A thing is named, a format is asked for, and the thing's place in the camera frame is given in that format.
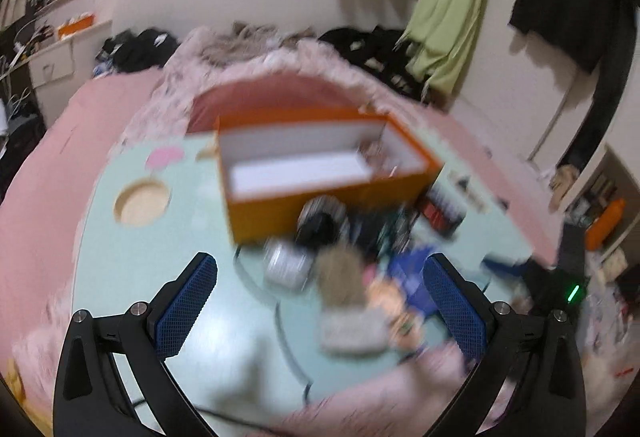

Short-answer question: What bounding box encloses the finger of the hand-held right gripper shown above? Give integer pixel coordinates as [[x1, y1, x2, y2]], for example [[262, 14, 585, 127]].
[[481, 256, 532, 279]]

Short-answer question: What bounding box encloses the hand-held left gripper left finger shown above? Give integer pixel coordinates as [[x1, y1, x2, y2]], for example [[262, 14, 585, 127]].
[[52, 252, 218, 437]]

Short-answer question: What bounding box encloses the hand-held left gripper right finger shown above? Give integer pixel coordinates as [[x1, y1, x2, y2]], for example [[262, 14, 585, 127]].
[[422, 252, 588, 437]]

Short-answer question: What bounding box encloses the shiny silver metal cone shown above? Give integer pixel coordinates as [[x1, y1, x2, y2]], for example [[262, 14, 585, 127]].
[[264, 238, 312, 291]]

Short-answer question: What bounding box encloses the brown furry pompom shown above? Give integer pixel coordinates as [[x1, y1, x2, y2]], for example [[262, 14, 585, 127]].
[[316, 246, 370, 309]]

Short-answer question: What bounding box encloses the orange cardboard box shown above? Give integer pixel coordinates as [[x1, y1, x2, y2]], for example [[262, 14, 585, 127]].
[[215, 107, 446, 246]]

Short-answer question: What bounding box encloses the mint green desktop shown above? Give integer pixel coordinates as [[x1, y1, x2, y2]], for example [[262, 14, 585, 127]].
[[72, 127, 548, 437]]

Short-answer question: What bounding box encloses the blue printed book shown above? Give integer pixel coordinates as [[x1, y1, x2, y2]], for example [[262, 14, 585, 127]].
[[387, 251, 453, 320]]

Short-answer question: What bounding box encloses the orange bottle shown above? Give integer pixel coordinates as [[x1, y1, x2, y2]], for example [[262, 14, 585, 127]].
[[584, 197, 627, 251]]

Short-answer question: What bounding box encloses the tan plush toy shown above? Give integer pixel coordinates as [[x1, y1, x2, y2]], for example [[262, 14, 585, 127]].
[[549, 166, 582, 211]]

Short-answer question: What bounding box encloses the grey fuzzy pouch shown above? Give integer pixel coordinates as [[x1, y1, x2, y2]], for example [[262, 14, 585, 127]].
[[319, 307, 390, 356]]

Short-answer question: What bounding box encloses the white shelf unit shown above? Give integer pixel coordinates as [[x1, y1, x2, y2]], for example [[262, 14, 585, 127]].
[[554, 142, 640, 270]]

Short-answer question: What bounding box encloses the black round object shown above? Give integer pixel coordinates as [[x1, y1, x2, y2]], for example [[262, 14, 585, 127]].
[[296, 196, 349, 246]]

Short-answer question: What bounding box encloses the dark red pillow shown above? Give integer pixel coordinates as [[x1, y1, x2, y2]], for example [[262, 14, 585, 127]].
[[187, 72, 373, 136]]

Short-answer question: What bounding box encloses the large black clothes pile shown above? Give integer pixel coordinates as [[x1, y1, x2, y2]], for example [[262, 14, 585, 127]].
[[317, 26, 428, 94]]

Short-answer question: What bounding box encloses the small black clothes pile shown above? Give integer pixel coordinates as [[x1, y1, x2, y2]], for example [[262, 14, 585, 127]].
[[94, 29, 179, 74]]

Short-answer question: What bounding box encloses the light green hanging garment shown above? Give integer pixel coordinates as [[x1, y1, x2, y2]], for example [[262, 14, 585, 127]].
[[404, 0, 495, 96]]

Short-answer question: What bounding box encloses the black hanging garment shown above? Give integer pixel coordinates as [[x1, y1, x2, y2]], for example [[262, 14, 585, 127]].
[[509, 0, 637, 170]]

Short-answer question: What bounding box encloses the white drawer cabinet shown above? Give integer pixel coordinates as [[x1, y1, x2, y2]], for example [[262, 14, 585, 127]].
[[27, 20, 114, 119]]

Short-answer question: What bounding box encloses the tan furry cloth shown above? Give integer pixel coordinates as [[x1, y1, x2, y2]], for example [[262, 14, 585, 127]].
[[202, 21, 317, 63]]

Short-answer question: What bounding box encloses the fluffy pink floral blanket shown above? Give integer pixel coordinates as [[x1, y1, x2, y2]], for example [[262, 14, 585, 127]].
[[120, 28, 433, 153]]

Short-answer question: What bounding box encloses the small orange box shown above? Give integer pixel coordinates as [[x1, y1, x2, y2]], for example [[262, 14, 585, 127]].
[[57, 14, 96, 41]]

